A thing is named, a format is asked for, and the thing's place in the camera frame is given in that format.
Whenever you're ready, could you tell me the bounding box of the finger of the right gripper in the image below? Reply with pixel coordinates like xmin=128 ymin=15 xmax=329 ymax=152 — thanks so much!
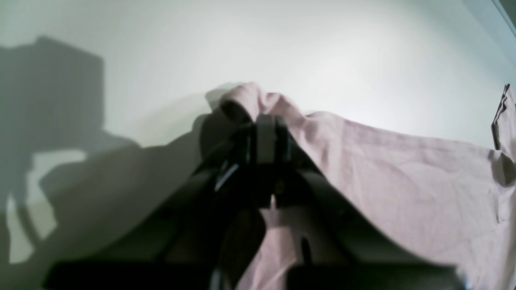
xmin=491 ymin=84 xmax=510 ymax=150

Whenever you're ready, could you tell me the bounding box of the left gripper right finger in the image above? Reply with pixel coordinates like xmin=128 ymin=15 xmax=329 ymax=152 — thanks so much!
xmin=258 ymin=114 xmax=464 ymax=290

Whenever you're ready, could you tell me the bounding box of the pink T-shirt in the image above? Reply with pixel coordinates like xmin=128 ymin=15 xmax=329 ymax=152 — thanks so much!
xmin=218 ymin=83 xmax=515 ymax=290

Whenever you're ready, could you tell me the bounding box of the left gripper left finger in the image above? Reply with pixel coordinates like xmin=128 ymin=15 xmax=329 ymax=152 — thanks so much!
xmin=43 ymin=123 xmax=266 ymax=290

